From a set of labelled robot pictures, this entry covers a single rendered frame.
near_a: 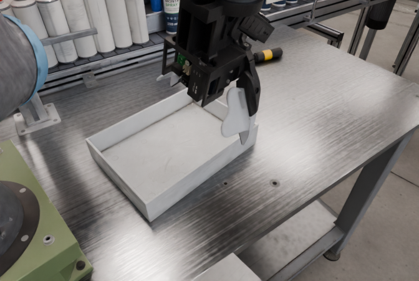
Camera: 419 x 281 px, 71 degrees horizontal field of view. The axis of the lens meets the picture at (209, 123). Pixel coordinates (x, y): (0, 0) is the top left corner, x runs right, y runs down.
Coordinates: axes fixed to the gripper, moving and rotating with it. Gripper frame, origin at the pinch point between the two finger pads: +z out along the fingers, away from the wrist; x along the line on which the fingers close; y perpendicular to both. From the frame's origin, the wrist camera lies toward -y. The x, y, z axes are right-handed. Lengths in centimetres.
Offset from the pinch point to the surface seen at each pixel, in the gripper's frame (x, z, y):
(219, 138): -1.4, 15.6, -9.0
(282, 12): -25, 17, -72
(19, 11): -51, 8, 6
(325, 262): 45, 90, -49
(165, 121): -13.6, 18.6, -4.9
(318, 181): 19.1, 11.0, -12.6
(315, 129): 12.2, 12.6, -25.6
